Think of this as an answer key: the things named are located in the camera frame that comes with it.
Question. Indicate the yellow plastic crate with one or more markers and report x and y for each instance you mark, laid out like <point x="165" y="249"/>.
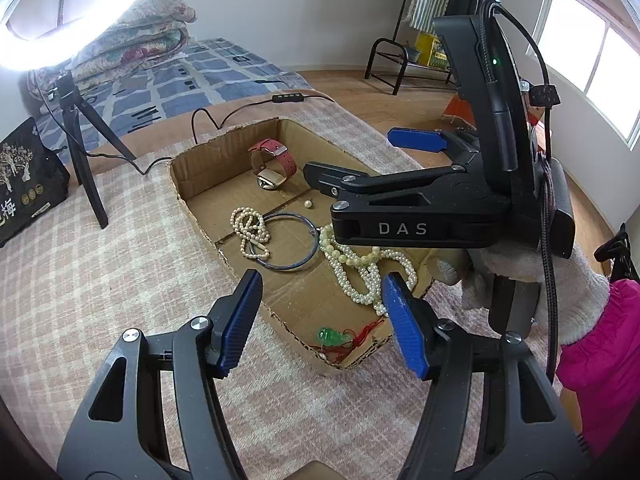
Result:
<point x="432" y="50"/>

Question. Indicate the dark metal bangle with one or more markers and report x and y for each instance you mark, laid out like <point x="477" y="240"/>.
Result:
<point x="317" y="245"/>

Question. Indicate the black metal clothes rack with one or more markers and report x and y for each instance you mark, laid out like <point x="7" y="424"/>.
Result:
<point x="370" y="62"/>

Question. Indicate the pink plaid blanket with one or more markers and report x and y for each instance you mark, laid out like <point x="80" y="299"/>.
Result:
<point x="125" y="260"/>

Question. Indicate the small grey pot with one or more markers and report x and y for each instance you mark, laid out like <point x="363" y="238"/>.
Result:
<point x="412" y="54"/>

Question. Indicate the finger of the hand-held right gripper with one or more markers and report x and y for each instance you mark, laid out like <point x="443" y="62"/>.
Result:
<point x="415" y="139"/>
<point x="330" y="175"/>

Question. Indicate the black tripod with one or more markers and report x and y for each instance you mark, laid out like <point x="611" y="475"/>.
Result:
<point x="75" y="130"/>

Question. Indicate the person's right forearm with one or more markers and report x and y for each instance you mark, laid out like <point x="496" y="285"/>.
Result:
<point x="605" y="360"/>

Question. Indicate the short pearl strand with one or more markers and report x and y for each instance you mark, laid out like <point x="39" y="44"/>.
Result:
<point x="250" y="230"/>

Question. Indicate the folded floral quilt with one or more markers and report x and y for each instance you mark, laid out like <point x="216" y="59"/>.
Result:
<point x="140" y="35"/>

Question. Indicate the blue patchwork bed sheet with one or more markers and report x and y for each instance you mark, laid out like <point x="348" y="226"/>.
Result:
<point x="200" y="75"/>

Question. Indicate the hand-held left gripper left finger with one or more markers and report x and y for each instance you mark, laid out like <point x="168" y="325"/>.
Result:
<point x="240" y="325"/>

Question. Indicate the orange cloth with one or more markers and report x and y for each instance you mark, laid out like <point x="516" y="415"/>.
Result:
<point x="457" y="107"/>

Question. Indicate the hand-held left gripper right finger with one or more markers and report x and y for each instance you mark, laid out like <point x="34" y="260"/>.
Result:
<point x="405" y="325"/>

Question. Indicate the window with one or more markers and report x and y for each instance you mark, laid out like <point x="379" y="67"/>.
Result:
<point x="575" y="40"/>

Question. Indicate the cardboard box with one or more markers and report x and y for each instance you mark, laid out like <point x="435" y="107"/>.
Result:
<point x="295" y="302"/>

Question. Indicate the person's right hand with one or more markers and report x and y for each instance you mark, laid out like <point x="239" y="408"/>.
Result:
<point x="580" y="300"/>

